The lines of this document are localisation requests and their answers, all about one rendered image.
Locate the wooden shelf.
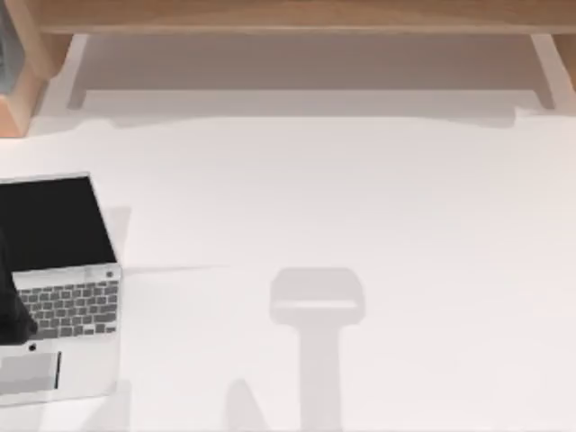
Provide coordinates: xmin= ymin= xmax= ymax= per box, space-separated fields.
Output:
xmin=38 ymin=0 xmax=576 ymax=111

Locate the silver open laptop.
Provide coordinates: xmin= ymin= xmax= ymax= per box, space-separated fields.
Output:
xmin=0 ymin=171 xmax=123 ymax=409

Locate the wooden cupboard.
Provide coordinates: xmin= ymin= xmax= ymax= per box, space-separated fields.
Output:
xmin=0 ymin=0 xmax=74 ymax=139

